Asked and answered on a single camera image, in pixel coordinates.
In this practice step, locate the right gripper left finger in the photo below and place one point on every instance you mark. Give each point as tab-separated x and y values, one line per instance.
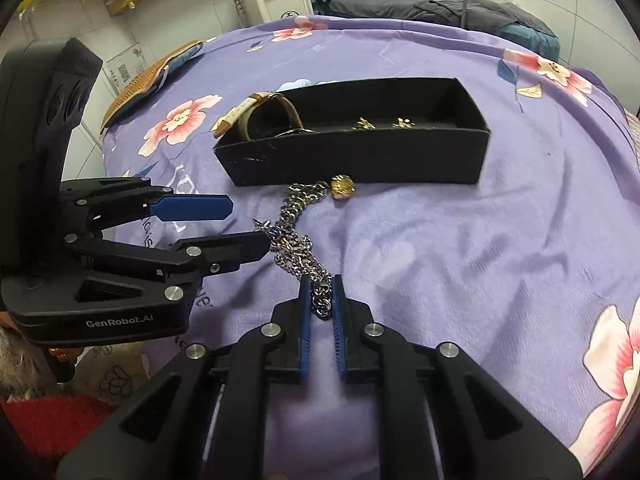
289	361

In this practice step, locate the gold earring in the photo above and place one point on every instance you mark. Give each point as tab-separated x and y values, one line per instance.
364	124

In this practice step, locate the black jewelry box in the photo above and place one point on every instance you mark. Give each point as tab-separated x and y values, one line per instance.
427	130

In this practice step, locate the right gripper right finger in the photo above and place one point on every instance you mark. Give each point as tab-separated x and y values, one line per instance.
354	359

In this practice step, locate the brown woven pillow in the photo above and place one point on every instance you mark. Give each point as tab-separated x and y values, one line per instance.
150	81

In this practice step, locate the beige brown strap watch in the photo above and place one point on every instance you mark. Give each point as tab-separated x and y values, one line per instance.
262	115

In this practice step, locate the grey blanket bed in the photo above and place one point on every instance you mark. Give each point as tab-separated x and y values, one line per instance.
480	15

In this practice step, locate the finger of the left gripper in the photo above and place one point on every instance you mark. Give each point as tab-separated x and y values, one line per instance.
191	207
221	254

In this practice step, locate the purple floral bedsheet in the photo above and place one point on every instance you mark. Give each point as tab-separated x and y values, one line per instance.
534	272

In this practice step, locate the left hand gold nails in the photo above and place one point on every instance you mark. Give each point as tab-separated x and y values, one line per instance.
61	354

